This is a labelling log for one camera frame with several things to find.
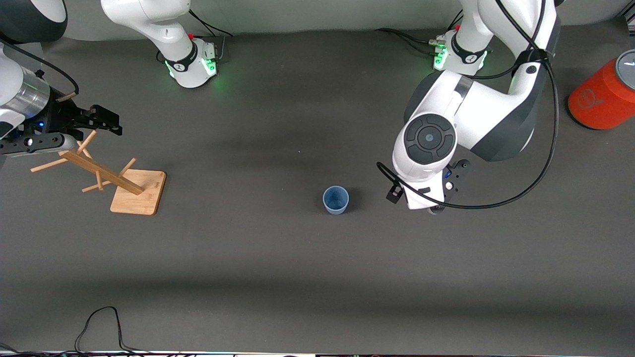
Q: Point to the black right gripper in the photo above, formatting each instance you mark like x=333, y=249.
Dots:
x=63, y=118

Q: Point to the light blue plastic cup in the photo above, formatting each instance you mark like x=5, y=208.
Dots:
x=336, y=198

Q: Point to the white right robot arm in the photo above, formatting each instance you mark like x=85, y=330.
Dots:
x=163, y=25

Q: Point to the bamboo cup rack with pegs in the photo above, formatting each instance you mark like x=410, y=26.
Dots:
x=139, y=196

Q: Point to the orange cylindrical can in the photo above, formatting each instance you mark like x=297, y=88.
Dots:
x=600, y=99

